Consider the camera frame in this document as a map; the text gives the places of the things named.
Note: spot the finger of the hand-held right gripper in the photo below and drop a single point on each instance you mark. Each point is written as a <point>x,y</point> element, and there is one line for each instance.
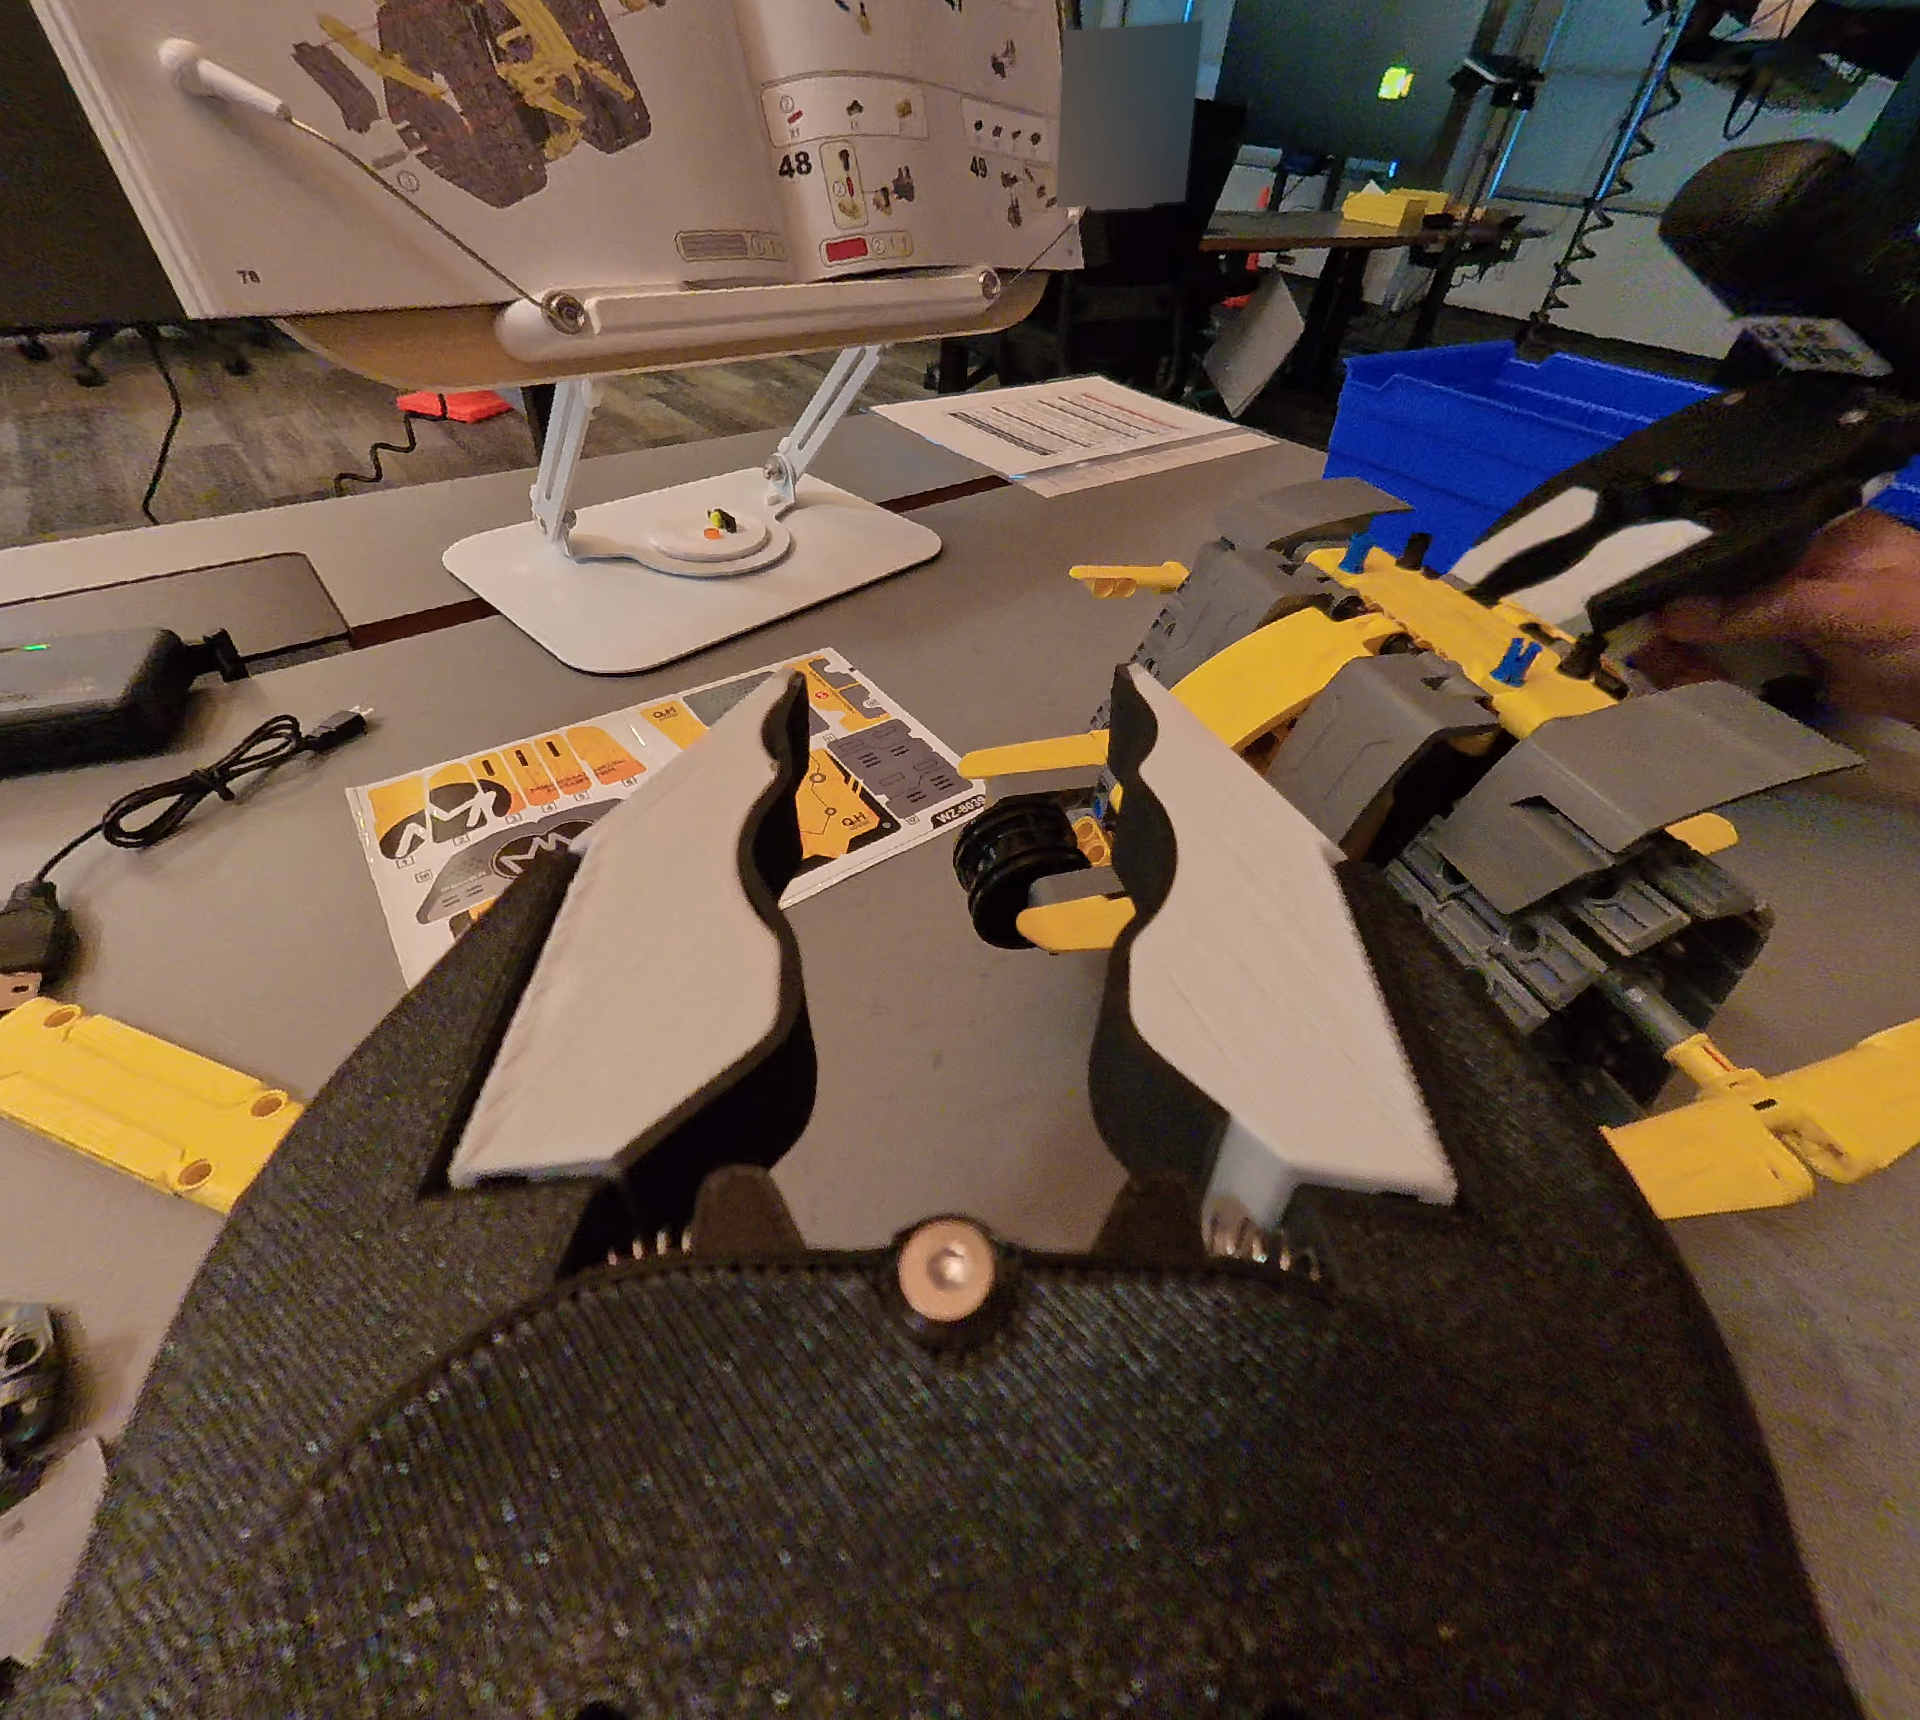
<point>1522,550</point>
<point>1650,550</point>

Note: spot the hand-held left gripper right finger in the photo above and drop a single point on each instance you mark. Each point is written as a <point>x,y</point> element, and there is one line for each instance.
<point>1274,1000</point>

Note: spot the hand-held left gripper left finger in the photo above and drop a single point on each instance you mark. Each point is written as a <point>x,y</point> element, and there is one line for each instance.
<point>630,1000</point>

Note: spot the yellow black toy tracked vehicle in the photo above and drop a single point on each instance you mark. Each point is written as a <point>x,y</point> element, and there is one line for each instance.
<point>1424,618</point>

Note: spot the person's right hand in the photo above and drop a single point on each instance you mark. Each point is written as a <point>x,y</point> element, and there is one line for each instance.
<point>1844,611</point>

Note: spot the blue storage bin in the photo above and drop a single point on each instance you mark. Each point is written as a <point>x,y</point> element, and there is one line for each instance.
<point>1441,430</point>

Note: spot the yellow grey sticker sheet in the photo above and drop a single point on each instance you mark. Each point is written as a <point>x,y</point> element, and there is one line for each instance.
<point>451,829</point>

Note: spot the yellow tray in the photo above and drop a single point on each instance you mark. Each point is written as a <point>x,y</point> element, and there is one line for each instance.
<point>1394,204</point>

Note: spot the white book stand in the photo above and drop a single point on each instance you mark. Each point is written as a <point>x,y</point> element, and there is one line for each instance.
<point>675,618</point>

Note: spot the printed paper sheet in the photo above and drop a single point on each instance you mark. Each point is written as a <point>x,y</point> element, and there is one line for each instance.
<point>1080,430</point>

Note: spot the yellow long panel brick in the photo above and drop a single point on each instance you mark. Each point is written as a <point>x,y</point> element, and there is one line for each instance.
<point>134,1091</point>

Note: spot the black monitor screen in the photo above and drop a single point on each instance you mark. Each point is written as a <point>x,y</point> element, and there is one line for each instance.
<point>1351,54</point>

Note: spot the red floor object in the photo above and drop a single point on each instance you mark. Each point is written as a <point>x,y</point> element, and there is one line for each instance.
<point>451,407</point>

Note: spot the black power bank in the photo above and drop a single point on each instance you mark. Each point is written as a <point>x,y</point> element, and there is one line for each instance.
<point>75,700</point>

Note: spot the silver metal part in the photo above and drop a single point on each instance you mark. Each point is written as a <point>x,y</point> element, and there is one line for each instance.
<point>27,1375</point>

